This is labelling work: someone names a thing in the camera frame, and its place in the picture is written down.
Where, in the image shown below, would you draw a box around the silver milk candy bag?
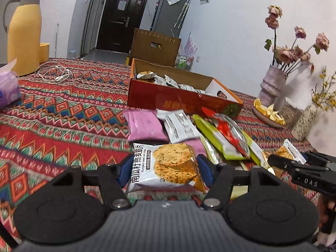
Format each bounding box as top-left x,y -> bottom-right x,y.
202,107 -> 251,159

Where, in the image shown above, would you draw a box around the pumpkin oat crisp packet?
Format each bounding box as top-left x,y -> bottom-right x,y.
127,143 -> 206,193

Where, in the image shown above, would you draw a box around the floral white vase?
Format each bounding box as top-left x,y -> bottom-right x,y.
291,103 -> 318,140

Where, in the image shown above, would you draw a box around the clear jar of seeds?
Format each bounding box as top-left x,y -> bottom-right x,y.
280,97 -> 303,130

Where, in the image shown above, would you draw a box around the yellow blossom branches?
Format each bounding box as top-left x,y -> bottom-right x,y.
311,67 -> 335,112

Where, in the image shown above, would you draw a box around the bowl of orange peels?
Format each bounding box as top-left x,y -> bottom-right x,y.
252,98 -> 286,129

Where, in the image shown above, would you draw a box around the patterned red tablecloth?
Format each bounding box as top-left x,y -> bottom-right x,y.
1,59 -> 315,251

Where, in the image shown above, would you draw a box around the pink textured vase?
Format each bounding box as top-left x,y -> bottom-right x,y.
258,66 -> 288,106

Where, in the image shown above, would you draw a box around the pink snack packet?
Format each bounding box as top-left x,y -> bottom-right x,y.
123,110 -> 168,142

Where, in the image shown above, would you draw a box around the white grey snack packet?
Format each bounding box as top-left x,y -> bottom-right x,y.
157,109 -> 200,144

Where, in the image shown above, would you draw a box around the dried pink roses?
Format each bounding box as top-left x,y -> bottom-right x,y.
264,5 -> 330,76

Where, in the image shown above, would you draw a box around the purple tissue pack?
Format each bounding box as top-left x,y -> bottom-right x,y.
0,59 -> 21,109

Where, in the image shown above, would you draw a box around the red cardboard tray box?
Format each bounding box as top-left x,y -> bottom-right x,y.
127,59 -> 244,118

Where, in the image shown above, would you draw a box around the yellow cup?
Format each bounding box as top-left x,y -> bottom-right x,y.
39,43 -> 50,64

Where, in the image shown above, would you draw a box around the brown cardboard box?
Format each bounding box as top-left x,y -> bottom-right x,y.
129,29 -> 181,67

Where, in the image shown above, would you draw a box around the yellow thermos jug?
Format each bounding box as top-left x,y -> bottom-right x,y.
3,0 -> 42,76

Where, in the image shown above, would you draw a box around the dark entrance door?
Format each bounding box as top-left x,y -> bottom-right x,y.
96,0 -> 147,53

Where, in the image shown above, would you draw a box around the grey refrigerator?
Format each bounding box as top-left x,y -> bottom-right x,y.
150,0 -> 190,38

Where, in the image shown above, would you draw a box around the white charging cable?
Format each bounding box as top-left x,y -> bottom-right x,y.
35,62 -> 74,85

